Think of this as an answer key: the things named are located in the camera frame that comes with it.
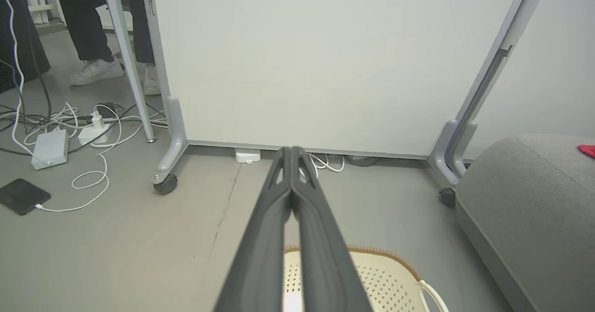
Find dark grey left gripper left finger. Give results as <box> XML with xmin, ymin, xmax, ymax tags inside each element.
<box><xmin>213</xmin><ymin>146</ymin><xmax>293</xmax><ymax>312</ymax></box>

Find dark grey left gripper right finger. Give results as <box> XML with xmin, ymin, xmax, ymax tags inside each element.
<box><xmin>291</xmin><ymin>146</ymin><xmax>373</xmax><ymax>312</ymax></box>

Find small white floor box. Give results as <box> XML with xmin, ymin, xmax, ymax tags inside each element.
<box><xmin>234</xmin><ymin>148</ymin><xmax>262</xmax><ymax>165</ymax></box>

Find black partition caster wheel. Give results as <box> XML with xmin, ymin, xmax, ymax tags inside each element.
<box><xmin>153</xmin><ymin>174</ymin><xmax>179</xmax><ymax>196</ymax></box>
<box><xmin>439</xmin><ymin>187</ymin><xmax>457</xmax><ymax>208</ymax></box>

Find white sneaker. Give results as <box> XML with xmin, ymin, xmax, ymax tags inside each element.
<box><xmin>69</xmin><ymin>57</ymin><xmax>126</xmax><ymax>86</ymax></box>
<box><xmin>143</xmin><ymin>63</ymin><xmax>161</xmax><ymax>96</ymax></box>

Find white charger adapter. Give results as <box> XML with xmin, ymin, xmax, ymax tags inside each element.
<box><xmin>78</xmin><ymin>111</ymin><xmax>112</xmax><ymax>146</ymax></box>

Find slanted grey table leg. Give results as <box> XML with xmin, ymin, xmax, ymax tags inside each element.
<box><xmin>99</xmin><ymin>0</ymin><xmax>158</xmax><ymax>144</ymax></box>

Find white power adapter box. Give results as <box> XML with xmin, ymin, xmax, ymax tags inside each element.
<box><xmin>31</xmin><ymin>128</ymin><xmax>70</xmax><ymax>171</ymax></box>

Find black smartphone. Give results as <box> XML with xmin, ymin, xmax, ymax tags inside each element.
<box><xmin>0</xmin><ymin>178</ymin><xmax>52</xmax><ymax>216</ymax></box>

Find person legs black trousers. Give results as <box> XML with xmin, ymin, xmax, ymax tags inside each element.
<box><xmin>54</xmin><ymin>0</ymin><xmax>155</xmax><ymax>65</ymax></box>

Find dark hanging cloth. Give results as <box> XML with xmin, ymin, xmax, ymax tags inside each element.
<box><xmin>0</xmin><ymin>0</ymin><xmax>51</xmax><ymax>94</ymax></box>

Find white looped cable under partition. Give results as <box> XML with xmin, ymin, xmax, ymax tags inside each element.
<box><xmin>308</xmin><ymin>153</ymin><xmax>346</xmax><ymax>173</ymax></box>

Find white phone charging cable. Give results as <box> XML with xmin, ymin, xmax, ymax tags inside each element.
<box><xmin>34</xmin><ymin>153</ymin><xmax>110</xmax><ymax>213</ymax></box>

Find white partition panel grey frame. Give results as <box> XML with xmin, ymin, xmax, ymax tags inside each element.
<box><xmin>139</xmin><ymin>0</ymin><xmax>552</xmax><ymax>186</ymax></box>

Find black floor cable bundle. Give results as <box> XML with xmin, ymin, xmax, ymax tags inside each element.
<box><xmin>0</xmin><ymin>59</ymin><xmax>167</xmax><ymax>157</ymax></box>

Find long white hanging cable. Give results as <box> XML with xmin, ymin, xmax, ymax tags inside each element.
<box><xmin>2</xmin><ymin>0</ymin><xmax>35</xmax><ymax>157</ymax></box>

